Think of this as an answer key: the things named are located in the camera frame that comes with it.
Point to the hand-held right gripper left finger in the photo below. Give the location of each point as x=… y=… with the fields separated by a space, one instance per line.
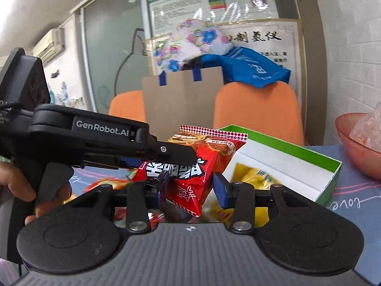
x=162 y=185

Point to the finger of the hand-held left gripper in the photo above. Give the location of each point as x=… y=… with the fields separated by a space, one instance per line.
x=131 y=162
x=175 y=152

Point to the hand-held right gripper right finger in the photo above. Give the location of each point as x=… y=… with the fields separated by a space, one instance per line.
x=220 y=190

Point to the red snack packet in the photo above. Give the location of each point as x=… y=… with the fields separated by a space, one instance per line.
x=193 y=166

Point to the green cardboard box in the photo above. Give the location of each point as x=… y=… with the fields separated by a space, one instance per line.
x=300 y=154

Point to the person's left hand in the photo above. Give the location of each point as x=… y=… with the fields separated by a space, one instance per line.
x=15 y=184

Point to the yellow snack packet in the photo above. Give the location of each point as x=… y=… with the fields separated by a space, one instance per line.
x=250 y=175

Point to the red orange snack wrapper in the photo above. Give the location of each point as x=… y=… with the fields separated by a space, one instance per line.
x=104 y=182

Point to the brown paper bag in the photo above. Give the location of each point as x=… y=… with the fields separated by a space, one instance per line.
x=178 y=104

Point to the orange chair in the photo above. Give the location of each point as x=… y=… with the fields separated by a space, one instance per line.
x=128 y=104
x=256 y=113

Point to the white air conditioner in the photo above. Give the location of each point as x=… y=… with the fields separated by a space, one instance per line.
x=49 y=43

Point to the frosted glass panel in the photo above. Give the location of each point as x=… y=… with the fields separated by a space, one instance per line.
x=113 y=35

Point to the floral cloth bag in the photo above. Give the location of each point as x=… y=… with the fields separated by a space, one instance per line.
x=190 y=41

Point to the blue plastic bag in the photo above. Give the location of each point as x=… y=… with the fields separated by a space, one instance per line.
x=253 y=65

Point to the blue-grey printed tablecloth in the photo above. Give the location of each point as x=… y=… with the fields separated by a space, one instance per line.
x=357 y=202

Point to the pink bowl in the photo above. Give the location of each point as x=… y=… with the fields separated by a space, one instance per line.
x=351 y=146

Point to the clear plastic bag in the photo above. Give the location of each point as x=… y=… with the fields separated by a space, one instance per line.
x=369 y=128

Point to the wall stickers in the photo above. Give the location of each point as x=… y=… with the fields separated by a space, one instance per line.
x=64 y=92

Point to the colourful wall poster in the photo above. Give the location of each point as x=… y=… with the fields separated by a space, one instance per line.
x=178 y=0

